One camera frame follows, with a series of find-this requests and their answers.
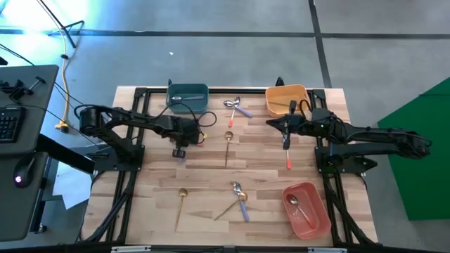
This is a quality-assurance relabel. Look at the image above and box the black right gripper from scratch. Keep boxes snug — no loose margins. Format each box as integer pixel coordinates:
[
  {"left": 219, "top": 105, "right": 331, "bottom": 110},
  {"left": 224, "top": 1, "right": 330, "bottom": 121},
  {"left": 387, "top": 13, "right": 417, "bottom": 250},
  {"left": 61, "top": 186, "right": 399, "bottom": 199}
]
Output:
[{"left": 265, "top": 100, "right": 319, "bottom": 140}]

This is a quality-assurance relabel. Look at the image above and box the dark green plastic bin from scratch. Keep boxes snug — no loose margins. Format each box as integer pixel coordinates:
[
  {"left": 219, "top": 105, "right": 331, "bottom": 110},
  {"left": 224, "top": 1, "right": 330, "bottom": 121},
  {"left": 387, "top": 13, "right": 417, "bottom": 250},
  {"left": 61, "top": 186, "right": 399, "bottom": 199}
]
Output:
[{"left": 165, "top": 83, "right": 210, "bottom": 115}]

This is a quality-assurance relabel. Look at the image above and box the yellow-orange plastic bin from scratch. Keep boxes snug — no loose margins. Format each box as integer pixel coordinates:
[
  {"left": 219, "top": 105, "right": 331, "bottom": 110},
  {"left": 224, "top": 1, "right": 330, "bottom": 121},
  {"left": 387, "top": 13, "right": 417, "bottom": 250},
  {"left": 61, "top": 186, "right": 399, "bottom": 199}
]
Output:
[{"left": 264, "top": 84, "right": 312, "bottom": 119}]

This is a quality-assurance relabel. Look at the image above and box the coral pink plastic bin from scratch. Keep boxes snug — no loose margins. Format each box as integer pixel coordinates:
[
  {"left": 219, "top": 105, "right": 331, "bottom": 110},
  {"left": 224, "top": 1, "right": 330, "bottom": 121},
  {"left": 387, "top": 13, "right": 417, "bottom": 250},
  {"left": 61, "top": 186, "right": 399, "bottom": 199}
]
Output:
[{"left": 281, "top": 181, "right": 333, "bottom": 240}]

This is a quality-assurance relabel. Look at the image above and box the white paper sheet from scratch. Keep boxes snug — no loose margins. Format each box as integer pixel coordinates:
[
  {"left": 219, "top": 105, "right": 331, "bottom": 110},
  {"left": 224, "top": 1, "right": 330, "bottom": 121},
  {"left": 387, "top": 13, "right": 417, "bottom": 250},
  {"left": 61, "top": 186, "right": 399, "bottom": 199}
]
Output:
[{"left": 51, "top": 162, "right": 95, "bottom": 211}]

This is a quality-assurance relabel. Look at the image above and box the white label strip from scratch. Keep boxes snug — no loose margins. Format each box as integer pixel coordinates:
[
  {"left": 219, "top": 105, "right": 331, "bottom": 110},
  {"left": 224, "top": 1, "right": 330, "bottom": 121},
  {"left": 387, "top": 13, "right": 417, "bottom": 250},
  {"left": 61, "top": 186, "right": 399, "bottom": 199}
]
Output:
[
  {"left": 307, "top": 247, "right": 348, "bottom": 253},
  {"left": 110, "top": 245, "right": 153, "bottom": 253}
]

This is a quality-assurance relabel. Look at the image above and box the green board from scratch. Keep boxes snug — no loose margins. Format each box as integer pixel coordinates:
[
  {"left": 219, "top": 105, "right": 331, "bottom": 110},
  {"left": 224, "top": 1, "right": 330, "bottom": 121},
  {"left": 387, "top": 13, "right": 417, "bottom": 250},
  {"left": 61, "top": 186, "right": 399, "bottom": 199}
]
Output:
[{"left": 377, "top": 76, "right": 450, "bottom": 222}]

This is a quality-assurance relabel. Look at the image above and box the black computer mouse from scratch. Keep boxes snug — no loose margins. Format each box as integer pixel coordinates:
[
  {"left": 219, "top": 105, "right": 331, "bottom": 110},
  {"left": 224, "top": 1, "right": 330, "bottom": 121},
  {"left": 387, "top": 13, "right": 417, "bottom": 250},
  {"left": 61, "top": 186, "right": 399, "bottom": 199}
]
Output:
[{"left": 13, "top": 155, "right": 37, "bottom": 189}]

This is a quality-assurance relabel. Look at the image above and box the black tripod stand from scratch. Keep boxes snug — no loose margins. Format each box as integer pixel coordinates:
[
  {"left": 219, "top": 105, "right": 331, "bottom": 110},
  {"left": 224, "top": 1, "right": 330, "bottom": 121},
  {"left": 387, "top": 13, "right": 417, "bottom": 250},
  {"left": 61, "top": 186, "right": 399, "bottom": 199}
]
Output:
[{"left": 36, "top": 0, "right": 86, "bottom": 49}]

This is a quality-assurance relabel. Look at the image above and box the black desk clamp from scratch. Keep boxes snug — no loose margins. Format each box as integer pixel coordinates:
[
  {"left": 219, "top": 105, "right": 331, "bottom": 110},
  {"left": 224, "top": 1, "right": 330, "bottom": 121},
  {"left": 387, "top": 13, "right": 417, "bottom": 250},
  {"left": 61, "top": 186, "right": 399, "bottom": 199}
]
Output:
[{"left": 0, "top": 75, "right": 47, "bottom": 102}]

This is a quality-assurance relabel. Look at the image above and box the black keyboard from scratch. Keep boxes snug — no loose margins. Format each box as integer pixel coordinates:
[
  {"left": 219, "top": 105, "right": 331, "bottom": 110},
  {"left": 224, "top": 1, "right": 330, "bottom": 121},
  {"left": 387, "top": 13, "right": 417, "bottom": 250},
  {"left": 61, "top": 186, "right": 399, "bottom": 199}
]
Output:
[{"left": 0, "top": 106, "right": 27, "bottom": 144}]

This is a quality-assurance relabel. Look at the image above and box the grey desk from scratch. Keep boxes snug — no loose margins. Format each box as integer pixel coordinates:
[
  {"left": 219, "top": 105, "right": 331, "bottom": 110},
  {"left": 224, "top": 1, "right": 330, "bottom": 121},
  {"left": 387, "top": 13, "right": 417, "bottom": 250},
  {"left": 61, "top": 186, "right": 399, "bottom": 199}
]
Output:
[{"left": 0, "top": 64, "right": 60, "bottom": 242}]

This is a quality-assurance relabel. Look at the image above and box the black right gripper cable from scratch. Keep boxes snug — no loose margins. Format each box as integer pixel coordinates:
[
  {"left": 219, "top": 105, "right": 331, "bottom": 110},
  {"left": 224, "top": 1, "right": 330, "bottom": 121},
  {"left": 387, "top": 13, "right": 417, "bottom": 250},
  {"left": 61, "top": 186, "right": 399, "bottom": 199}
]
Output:
[{"left": 298, "top": 98, "right": 314, "bottom": 115}]

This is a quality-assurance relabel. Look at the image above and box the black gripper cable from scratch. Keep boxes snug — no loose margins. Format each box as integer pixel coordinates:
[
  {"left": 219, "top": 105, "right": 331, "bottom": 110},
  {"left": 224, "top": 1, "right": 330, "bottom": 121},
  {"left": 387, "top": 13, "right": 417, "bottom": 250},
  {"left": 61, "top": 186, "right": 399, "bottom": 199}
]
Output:
[
  {"left": 298, "top": 98, "right": 314, "bottom": 115},
  {"left": 154, "top": 101, "right": 218, "bottom": 129}
]

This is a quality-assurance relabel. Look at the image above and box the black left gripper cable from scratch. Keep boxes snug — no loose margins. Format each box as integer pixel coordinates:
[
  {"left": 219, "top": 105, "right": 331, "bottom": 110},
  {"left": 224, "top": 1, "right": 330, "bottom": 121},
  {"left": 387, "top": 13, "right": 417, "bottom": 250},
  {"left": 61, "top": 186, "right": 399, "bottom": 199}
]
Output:
[{"left": 154, "top": 101, "right": 218, "bottom": 129}]

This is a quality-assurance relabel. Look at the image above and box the black aluminium table frame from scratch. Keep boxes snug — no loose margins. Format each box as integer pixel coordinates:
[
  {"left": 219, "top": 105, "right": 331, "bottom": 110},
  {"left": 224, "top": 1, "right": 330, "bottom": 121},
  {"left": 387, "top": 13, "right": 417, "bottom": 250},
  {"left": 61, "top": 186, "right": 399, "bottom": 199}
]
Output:
[{"left": 79, "top": 86, "right": 379, "bottom": 247}]

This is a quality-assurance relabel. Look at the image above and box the yellow power cable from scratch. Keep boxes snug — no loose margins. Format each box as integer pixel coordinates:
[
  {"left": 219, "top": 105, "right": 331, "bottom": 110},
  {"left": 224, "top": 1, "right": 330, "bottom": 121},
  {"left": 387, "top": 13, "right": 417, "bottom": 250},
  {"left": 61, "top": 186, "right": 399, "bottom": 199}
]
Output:
[{"left": 54, "top": 28, "right": 72, "bottom": 134}]

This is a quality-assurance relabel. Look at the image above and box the black floor cable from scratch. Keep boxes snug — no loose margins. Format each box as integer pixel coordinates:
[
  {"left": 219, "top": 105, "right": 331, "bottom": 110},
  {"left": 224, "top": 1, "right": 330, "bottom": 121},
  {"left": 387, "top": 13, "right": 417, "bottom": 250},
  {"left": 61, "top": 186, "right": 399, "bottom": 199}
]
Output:
[{"left": 0, "top": 42, "right": 36, "bottom": 67}]

